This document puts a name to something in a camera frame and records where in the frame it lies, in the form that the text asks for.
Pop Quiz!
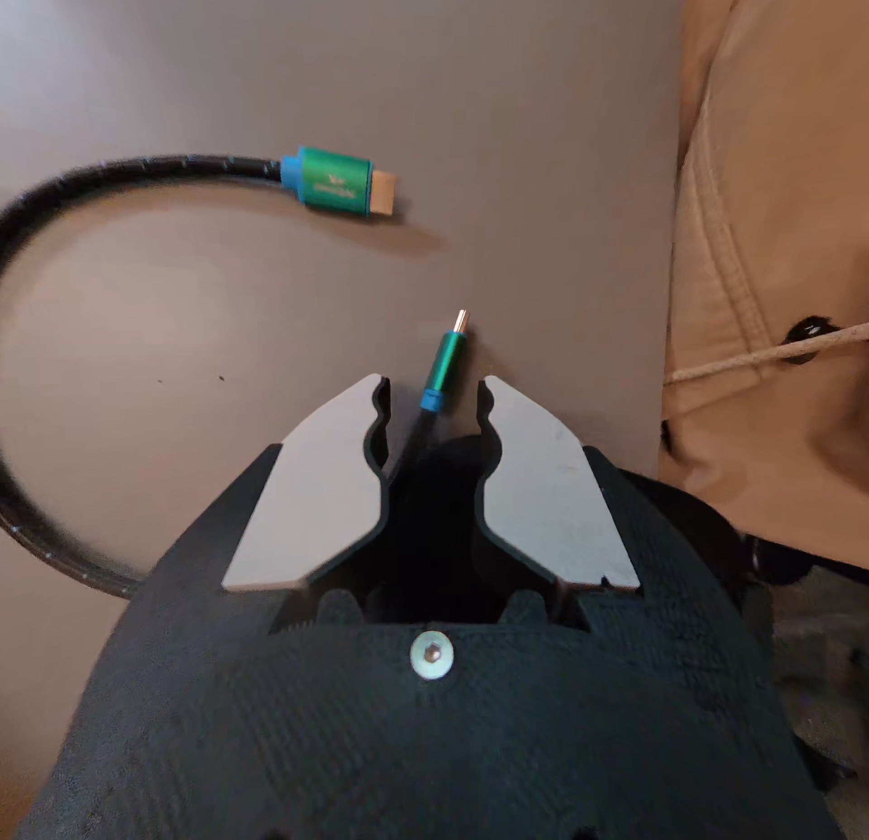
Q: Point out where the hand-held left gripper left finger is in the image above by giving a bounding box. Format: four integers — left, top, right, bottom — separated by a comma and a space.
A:
220, 373, 392, 594

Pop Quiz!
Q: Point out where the beige hoodie drawstring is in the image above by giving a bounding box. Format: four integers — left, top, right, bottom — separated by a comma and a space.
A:
664, 323, 869, 387

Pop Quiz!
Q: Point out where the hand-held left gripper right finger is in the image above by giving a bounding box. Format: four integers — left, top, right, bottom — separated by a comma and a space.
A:
475, 375, 643, 594

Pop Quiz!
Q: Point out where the person's beige hoodie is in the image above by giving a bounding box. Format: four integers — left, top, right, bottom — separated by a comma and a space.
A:
657, 0, 869, 573

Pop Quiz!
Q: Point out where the black braided green-plug hdmi cable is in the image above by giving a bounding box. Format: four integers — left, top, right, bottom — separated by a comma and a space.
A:
0, 146, 471, 600

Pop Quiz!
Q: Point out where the dark cloth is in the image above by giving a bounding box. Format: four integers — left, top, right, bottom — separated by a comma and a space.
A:
614, 470, 816, 586

